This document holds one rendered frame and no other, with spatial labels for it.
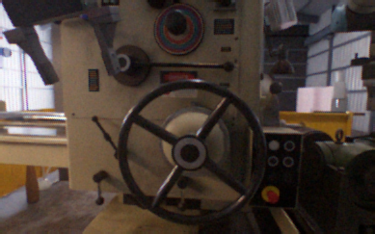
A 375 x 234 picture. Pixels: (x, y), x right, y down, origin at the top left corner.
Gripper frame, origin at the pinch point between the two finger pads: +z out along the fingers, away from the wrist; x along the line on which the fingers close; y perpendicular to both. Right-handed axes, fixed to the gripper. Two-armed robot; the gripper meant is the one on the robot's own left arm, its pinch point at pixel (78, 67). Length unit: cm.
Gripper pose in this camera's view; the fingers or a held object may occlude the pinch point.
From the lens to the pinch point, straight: 40.2
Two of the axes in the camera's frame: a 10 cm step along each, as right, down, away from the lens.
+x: -9.8, 1.0, 1.6
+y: 0.9, -4.8, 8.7
